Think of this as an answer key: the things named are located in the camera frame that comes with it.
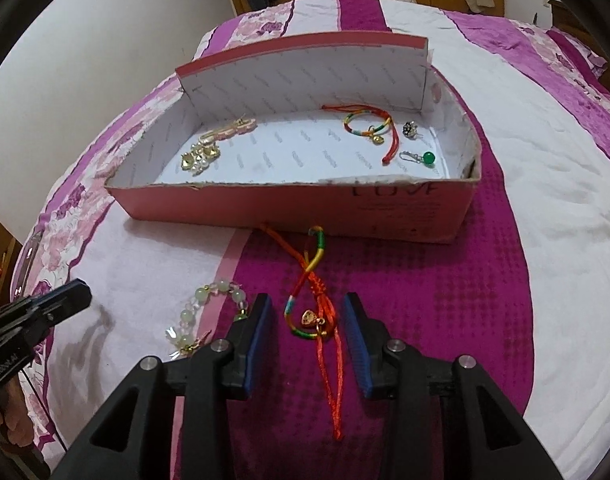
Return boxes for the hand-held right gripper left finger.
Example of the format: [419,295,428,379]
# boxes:
[50,292,274,480]

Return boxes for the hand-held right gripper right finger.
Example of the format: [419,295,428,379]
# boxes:
[341,292,544,480]

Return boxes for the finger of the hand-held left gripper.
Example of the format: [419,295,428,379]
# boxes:
[0,292,94,348]
[15,281,89,306]

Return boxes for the twisted red cord bracelet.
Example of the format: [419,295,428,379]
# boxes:
[258,222,347,442]

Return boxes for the pale green bead bracelet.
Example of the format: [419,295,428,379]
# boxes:
[165,280,251,361]

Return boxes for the pink cardboard box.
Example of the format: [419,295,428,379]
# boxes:
[105,30,484,245]

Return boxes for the crystal earrings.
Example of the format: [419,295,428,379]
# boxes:
[178,141,222,176]

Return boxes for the green bead earring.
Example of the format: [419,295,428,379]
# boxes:
[397,150,437,167]

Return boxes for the multicolour bracelet with red cord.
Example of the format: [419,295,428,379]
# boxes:
[321,103,401,166]

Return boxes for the gold hair clip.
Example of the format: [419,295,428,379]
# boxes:
[200,116,257,142]

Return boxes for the person's left hand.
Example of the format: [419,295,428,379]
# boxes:
[0,375,37,447]

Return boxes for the dark wooden headboard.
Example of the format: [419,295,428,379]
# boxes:
[545,0,610,102]

